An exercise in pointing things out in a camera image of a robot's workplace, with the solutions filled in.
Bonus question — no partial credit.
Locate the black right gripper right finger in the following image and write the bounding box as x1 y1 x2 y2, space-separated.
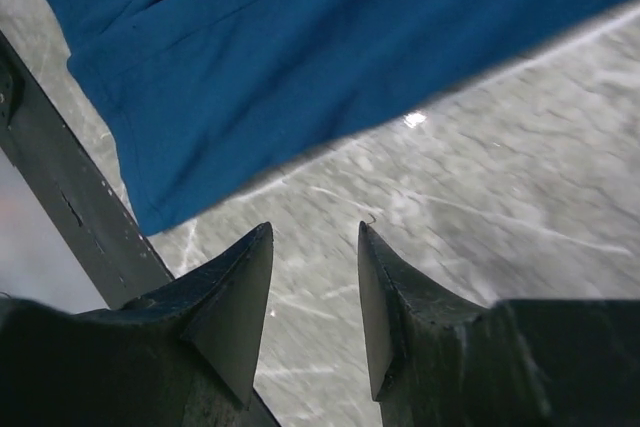
357 223 505 426

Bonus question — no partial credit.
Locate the blue printed t-shirt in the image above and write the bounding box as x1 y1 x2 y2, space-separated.
46 0 627 235

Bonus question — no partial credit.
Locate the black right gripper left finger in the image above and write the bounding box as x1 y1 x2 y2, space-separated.
78 222 274 426

